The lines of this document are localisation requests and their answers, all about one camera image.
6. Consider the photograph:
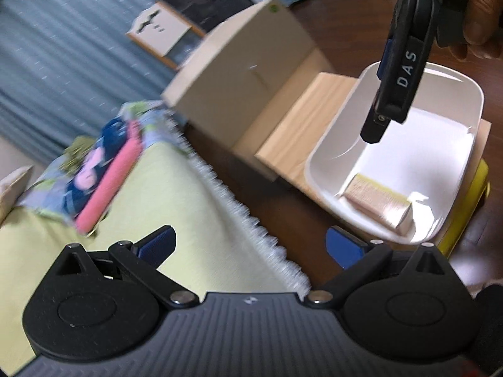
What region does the beige cushion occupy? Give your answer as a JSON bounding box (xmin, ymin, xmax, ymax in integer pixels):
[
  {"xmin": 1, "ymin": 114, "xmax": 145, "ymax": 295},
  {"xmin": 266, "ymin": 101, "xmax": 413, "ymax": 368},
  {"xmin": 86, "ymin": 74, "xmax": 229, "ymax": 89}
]
[{"xmin": 0, "ymin": 165, "xmax": 36, "ymax": 224}]

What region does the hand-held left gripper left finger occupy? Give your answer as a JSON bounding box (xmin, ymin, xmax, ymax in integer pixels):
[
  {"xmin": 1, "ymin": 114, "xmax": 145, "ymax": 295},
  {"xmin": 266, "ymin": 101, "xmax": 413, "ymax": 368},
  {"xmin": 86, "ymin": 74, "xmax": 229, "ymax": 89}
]
[{"xmin": 54, "ymin": 225, "xmax": 198, "ymax": 309}]

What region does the beige sponge block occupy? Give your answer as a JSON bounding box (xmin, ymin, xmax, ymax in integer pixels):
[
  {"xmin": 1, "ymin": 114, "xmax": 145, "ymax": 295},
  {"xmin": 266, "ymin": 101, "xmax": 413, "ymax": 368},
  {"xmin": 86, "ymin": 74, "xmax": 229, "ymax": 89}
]
[{"xmin": 344, "ymin": 173, "xmax": 413, "ymax": 237}]

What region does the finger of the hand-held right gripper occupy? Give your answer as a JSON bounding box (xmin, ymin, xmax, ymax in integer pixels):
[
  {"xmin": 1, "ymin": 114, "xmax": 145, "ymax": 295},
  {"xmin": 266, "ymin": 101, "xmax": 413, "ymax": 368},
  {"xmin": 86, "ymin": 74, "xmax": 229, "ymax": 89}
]
[
  {"xmin": 361, "ymin": 35, "xmax": 431, "ymax": 145},
  {"xmin": 375, "ymin": 37, "xmax": 395, "ymax": 81}
]

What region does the light wooden board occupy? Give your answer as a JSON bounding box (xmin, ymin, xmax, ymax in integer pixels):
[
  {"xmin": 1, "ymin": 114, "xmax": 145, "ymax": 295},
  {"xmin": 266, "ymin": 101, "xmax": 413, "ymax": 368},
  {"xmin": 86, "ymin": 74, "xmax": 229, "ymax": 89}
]
[{"xmin": 255, "ymin": 71, "xmax": 493, "ymax": 205}]

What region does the person's right hand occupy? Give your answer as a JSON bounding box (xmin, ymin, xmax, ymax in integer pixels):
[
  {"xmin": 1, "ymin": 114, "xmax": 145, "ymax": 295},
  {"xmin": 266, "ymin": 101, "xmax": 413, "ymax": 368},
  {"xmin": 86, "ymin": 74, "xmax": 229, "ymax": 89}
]
[{"xmin": 450, "ymin": 0, "xmax": 503, "ymax": 62}]

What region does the pink towel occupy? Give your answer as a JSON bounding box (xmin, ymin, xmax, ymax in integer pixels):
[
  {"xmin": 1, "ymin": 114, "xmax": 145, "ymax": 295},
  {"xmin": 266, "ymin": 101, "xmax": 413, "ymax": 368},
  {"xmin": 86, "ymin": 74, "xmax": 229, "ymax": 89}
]
[{"xmin": 75, "ymin": 120, "xmax": 144, "ymax": 236}]

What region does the printed blanket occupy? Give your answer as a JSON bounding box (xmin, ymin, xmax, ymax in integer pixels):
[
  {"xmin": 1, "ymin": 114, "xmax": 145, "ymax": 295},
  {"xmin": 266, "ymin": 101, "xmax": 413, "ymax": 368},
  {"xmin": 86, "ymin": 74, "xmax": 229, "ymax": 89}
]
[{"xmin": 19, "ymin": 100, "xmax": 189, "ymax": 228}]

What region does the white wood-framed panel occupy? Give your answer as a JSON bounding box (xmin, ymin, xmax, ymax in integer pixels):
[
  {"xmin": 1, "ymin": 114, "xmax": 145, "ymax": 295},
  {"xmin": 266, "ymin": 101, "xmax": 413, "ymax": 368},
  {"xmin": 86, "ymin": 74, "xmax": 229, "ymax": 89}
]
[{"xmin": 126, "ymin": 2, "xmax": 207, "ymax": 71}]

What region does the yellow plastic stool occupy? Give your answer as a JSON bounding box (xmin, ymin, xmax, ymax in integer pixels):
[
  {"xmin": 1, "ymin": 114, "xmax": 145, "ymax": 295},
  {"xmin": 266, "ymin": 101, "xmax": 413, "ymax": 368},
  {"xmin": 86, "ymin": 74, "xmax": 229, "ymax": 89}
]
[{"xmin": 436, "ymin": 159, "xmax": 490, "ymax": 256}]

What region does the blue-grey curtain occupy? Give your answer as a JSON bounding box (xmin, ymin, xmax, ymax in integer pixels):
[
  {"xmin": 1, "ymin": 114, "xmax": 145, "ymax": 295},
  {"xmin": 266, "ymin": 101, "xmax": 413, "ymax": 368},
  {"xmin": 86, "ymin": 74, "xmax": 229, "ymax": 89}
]
[{"xmin": 0, "ymin": 0, "xmax": 276, "ymax": 158}]

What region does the white plastic storage bin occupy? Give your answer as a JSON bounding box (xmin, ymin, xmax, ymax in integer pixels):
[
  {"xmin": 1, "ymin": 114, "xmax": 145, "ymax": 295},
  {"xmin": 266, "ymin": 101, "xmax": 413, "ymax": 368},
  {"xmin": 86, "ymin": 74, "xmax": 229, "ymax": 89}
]
[{"xmin": 304, "ymin": 61, "xmax": 485, "ymax": 244}]

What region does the beige bedside cabinet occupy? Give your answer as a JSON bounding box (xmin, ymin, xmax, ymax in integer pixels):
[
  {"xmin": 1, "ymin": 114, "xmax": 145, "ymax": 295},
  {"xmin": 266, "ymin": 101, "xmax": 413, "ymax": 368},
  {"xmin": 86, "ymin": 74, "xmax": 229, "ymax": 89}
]
[{"xmin": 162, "ymin": 0, "xmax": 334, "ymax": 183}]

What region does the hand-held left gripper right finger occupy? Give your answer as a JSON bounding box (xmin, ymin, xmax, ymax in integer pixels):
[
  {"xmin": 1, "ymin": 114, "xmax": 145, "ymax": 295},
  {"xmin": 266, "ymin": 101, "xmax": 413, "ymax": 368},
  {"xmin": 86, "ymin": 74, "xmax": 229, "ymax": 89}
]
[{"xmin": 305, "ymin": 225, "xmax": 453, "ymax": 309}]

